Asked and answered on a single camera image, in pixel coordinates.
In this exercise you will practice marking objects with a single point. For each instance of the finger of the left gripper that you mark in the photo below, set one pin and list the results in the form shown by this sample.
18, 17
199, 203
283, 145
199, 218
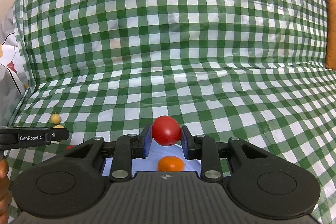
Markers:
57, 134

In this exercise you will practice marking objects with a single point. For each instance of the green checkered tablecloth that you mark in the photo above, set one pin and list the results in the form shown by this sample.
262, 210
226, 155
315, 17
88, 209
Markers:
254, 69

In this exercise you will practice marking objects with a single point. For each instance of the light blue plate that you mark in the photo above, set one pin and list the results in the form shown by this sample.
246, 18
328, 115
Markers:
157, 152

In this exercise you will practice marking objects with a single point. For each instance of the person's left hand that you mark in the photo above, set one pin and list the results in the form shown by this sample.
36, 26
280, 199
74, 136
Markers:
5, 195

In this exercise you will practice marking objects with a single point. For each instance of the yellow longan edge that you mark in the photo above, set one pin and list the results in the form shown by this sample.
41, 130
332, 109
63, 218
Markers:
58, 126

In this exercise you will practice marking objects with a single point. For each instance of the small orange tangerine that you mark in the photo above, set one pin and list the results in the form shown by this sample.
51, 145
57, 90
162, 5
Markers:
171, 164

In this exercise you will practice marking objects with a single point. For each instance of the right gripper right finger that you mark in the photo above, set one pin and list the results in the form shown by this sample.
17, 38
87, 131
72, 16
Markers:
203, 148

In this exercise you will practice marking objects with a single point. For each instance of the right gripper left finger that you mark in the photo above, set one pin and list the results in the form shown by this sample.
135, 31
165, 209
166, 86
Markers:
129, 147

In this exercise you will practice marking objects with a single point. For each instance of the grey patterned pillow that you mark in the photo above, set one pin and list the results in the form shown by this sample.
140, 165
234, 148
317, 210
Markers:
13, 78

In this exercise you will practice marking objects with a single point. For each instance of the yellow longan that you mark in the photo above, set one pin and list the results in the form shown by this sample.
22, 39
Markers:
55, 119

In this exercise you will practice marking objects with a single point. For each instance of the orange cushion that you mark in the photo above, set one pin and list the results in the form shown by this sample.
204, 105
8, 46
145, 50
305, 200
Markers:
331, 35

